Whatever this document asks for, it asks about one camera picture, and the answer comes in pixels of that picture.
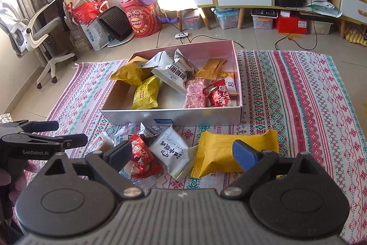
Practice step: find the red flowered snack packet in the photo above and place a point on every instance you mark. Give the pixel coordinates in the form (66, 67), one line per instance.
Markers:
(143, 159)

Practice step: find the red printed bucket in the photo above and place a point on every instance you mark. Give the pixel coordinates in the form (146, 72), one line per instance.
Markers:
(143, 21)

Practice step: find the white packet with black print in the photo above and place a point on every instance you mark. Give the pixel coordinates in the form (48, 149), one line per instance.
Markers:
(169, 153)

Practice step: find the person's left hand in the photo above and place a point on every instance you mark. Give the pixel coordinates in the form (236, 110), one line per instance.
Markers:
(21, 184)

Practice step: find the black ribbed tray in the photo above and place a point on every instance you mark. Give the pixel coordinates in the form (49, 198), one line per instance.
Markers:
(114, 22)

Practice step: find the blue lid storage box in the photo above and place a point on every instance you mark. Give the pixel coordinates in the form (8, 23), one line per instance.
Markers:
(226, 19)

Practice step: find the pink patterned snack packet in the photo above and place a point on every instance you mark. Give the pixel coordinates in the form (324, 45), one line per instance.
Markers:
(195, 94)

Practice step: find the yellow packet with dark print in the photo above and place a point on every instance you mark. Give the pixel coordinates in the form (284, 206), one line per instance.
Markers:
(146, 93)

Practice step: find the small red snack packet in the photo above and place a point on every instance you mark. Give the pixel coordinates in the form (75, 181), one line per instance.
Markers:
(220, 97)

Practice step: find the small silver snack packet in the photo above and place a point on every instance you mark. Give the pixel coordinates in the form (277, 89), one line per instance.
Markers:
(149, 130)

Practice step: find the clear storage box dark lid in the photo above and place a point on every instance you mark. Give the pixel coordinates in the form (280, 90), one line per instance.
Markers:
(263, 20)

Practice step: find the white office chair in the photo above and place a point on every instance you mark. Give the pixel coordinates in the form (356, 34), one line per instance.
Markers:
(28, 29)

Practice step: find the small orange white packet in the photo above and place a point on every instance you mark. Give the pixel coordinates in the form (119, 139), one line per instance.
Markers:
(229, 84)

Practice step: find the patterned woven blanket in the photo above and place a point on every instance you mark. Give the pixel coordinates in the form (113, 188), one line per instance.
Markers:
(286, 90)

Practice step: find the low wooden side cabinet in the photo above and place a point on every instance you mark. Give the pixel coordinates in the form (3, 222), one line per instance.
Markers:
(335, 19)

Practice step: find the white triangular snack packet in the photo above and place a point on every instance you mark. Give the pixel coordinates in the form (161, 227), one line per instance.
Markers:
(160, 60)

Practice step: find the yellow corrugated tray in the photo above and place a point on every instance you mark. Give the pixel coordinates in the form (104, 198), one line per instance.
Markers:
(357, 34)

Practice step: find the white printed shopping bag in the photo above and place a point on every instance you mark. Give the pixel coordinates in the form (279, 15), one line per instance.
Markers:
(96, 35)

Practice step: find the white side cabinet drawer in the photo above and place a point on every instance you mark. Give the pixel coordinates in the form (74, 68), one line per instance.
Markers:
(355, 9)

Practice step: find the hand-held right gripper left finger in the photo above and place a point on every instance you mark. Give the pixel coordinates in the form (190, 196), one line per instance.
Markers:
(120, 153)

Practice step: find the small clear plastic packet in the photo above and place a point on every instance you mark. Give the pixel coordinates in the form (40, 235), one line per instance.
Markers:
(123, 134)

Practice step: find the white plastic bag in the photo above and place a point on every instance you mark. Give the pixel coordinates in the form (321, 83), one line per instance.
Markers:
(322, 4)

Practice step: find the orange snack packet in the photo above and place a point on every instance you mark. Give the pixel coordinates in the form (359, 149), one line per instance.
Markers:
(210, 68)

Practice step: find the plain yellow snack packet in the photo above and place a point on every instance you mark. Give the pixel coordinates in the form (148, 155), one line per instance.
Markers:
(129, 74)

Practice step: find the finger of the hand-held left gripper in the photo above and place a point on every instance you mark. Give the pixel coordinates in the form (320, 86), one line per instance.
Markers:
(40, 126)
(71, 140)

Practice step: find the brown cake clear packet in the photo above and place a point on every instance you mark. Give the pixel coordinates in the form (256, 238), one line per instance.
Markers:
(101, 143)

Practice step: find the large yellow snack packet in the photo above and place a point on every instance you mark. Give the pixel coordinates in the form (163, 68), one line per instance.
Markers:
(218, 153)

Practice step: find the white packet with dark label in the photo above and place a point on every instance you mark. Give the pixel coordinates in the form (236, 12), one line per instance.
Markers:
(172, 75)

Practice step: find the small clear storage box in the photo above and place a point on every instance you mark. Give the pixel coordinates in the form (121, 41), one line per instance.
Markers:
(191, 21)

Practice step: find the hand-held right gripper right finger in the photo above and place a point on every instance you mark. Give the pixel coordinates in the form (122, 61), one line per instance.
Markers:
(243, 153)

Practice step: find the pink cardboard box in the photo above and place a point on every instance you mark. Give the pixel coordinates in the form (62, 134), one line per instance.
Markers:
(172, 117)

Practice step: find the red cardboard box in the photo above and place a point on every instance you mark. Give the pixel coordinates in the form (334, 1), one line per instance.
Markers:
(291, 24)

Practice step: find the white grey snack packet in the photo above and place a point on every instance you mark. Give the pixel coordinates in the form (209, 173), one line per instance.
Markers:
(186, 62)

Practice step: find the red plastic bag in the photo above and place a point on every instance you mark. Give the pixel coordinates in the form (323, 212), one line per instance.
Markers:
(86, 11)

